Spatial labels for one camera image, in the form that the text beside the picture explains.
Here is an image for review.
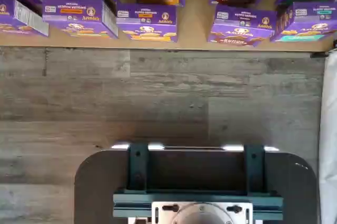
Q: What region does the white base bracket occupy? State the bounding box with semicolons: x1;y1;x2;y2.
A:
127;217;153;224

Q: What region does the dark rounded robot base cart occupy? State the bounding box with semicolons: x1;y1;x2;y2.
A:
74;144;321;224

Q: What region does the plain white fabric curtain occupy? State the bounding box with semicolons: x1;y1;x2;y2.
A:
318;50;337;224

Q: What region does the teal metal mounting frame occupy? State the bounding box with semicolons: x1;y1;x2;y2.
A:
113;144;284;224

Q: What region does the particle board shelf panel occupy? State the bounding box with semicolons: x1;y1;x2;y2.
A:
0;0;331;53

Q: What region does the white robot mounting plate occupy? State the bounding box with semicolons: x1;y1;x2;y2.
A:
151;201;254;224

